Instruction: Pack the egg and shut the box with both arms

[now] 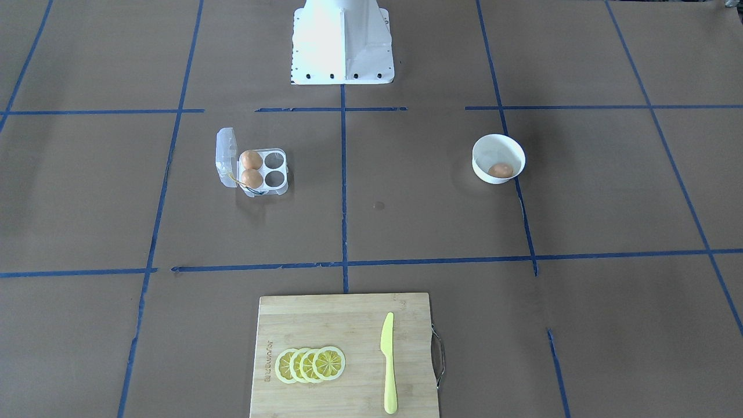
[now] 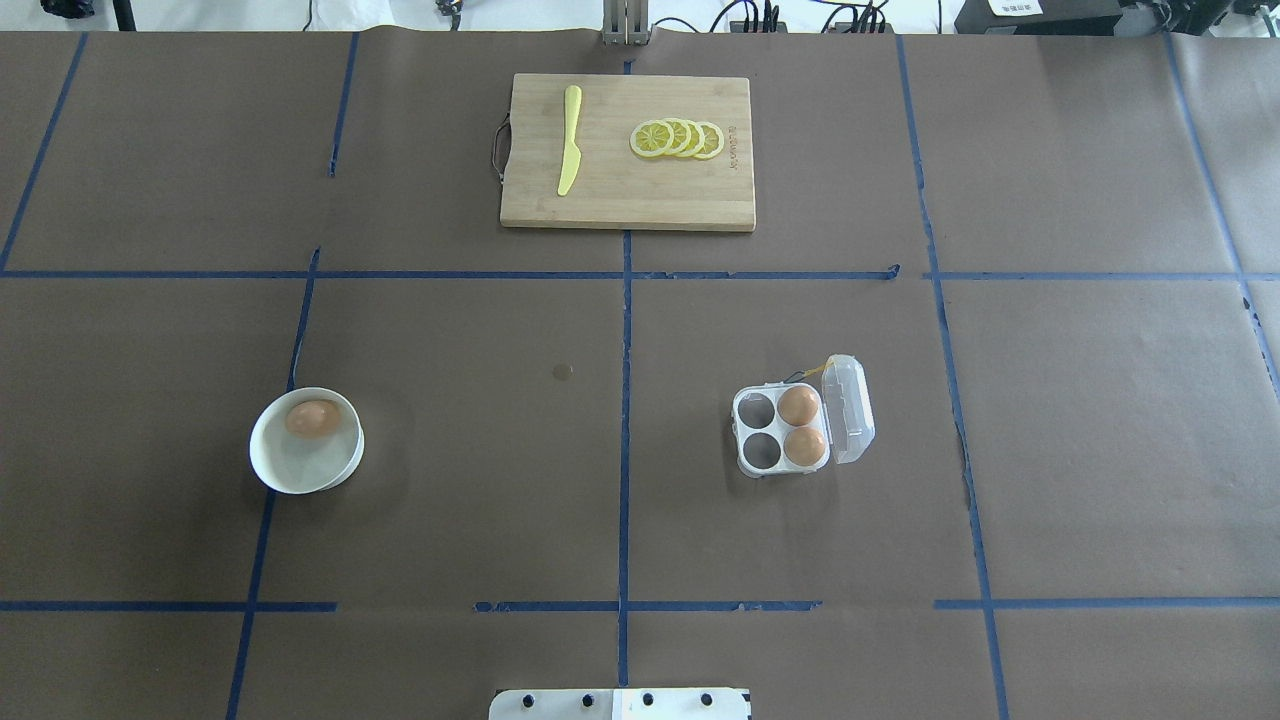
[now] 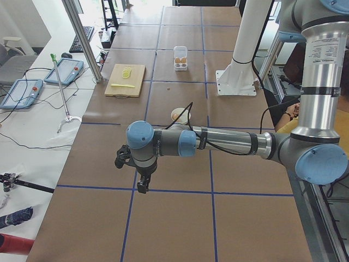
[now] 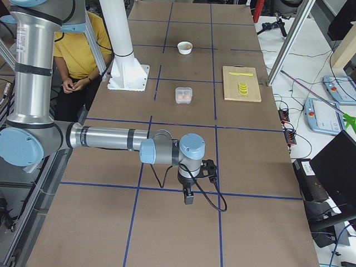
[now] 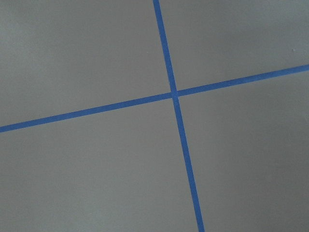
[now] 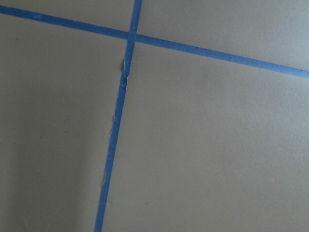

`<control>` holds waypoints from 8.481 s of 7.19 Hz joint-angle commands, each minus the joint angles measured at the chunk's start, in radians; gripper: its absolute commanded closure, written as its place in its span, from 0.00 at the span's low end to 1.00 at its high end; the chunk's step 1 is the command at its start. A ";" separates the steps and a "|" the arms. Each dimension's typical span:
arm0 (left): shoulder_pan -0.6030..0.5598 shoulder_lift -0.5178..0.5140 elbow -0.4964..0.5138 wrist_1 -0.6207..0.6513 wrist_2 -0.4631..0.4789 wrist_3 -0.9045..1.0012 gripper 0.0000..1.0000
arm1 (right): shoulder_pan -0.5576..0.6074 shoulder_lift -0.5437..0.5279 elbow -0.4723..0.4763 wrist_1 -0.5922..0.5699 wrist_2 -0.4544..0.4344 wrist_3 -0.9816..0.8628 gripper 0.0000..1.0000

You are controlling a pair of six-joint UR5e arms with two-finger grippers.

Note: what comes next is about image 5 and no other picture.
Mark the blue tape line crosswise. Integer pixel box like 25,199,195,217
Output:
0,64,309,133

